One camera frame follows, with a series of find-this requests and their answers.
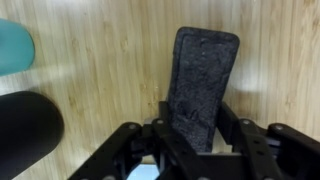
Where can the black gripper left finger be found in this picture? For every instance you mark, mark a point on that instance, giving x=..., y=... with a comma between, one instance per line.
x=140, y=143

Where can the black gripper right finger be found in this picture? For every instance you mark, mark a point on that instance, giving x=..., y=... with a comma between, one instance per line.
x=273, y=146

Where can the black foam duster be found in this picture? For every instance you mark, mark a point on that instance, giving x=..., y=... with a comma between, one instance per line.
x=200, y=83

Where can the black water bottle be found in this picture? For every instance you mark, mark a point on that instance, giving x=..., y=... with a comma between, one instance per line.
x=26, y=133

